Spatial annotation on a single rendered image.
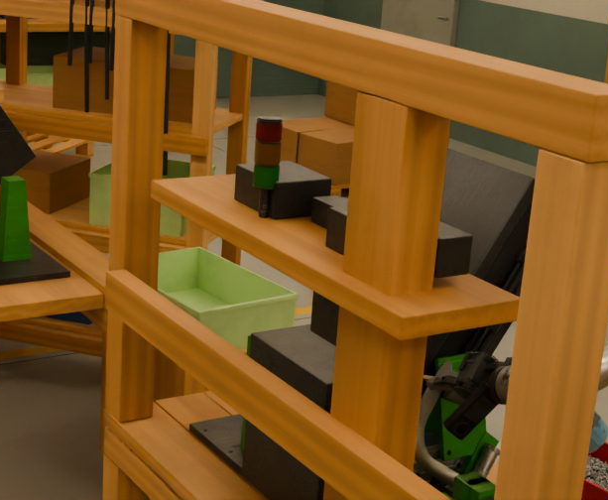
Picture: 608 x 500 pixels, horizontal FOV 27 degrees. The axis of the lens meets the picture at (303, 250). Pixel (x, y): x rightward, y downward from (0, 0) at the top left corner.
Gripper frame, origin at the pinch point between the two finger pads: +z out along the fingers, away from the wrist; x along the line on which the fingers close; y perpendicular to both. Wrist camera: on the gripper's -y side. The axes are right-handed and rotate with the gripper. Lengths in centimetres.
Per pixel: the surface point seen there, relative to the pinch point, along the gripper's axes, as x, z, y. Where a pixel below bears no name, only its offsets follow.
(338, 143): -191, 500, 293
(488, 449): -18.5, 0.6, -2.6
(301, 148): -184, 535, 289
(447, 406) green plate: -6.2, 2.7, 0.2
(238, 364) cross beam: 33.8, 14.2, -15.3
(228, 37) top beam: 71, 11, 35
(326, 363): 15.7, 15.9, -3.7
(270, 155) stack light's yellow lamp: 53, 6, 19
